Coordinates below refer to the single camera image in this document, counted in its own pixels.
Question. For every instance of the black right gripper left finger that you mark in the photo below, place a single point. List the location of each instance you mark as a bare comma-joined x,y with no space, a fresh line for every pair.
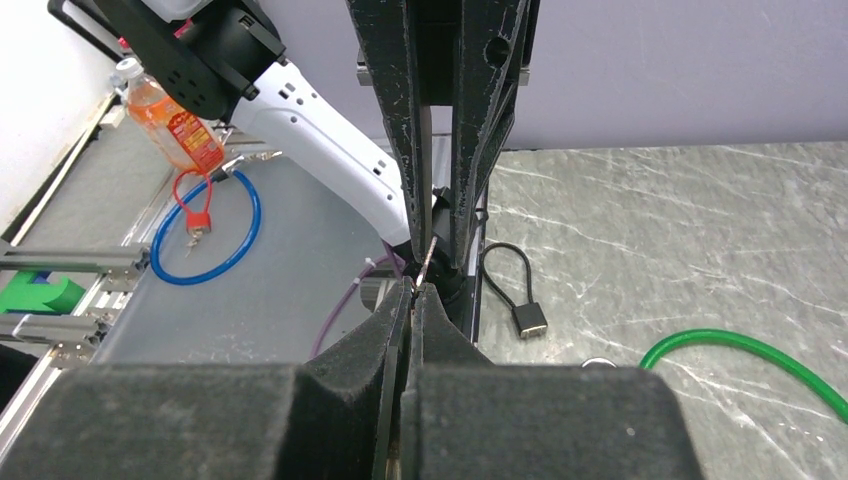
330,418

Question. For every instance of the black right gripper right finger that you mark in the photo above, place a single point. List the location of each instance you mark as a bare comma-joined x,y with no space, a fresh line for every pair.
464,417

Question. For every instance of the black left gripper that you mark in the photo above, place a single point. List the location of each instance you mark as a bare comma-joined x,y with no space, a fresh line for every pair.
464,55

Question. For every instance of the black cable padlock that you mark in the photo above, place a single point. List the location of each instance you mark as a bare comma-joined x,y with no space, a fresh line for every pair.
528,317

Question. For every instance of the silver key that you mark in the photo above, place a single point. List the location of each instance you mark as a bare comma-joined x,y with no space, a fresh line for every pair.
427,259

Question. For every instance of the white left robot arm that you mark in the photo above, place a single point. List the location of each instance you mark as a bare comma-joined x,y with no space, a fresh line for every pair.
225,60

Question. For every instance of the brass padlock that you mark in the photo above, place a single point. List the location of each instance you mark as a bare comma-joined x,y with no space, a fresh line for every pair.
598,362

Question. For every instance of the orange drink bottle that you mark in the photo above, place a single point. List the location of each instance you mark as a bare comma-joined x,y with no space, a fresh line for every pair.
184,139

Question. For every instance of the green plastic block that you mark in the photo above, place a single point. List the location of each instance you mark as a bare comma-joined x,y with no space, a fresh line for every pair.
31,292

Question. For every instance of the green cable lock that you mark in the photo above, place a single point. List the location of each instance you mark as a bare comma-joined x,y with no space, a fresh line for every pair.
724,338

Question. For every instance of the blue cable lock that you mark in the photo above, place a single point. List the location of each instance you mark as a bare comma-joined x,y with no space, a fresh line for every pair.
195,207

